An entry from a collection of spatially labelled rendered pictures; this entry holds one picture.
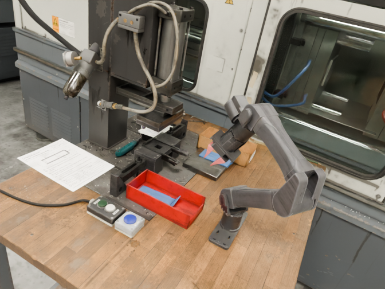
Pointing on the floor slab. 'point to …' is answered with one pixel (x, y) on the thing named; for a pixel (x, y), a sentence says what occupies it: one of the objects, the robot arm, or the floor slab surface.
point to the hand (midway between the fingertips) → (209, 159)
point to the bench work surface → (153, 236)
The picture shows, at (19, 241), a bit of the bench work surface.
